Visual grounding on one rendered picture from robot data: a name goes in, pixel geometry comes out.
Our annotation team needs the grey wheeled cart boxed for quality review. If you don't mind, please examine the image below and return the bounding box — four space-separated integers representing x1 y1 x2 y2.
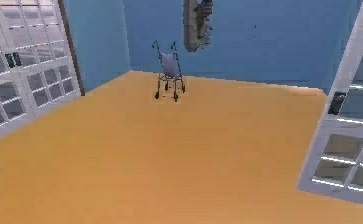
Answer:
151 40 186 103

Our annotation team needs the white glazed double door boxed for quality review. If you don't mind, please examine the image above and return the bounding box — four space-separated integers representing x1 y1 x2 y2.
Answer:
0 0 86 144

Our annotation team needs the white glazed room door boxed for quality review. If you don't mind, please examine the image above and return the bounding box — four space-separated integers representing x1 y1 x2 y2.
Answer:
296 0 363 207

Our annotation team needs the grey framed wall picture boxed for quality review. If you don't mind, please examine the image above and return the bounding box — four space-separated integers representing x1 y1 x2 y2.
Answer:
183 0 214 53

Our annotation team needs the black door handle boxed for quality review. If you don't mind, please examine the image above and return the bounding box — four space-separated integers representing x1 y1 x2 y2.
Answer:
5 53 16 69
327 91 347 116
12 51 23 67

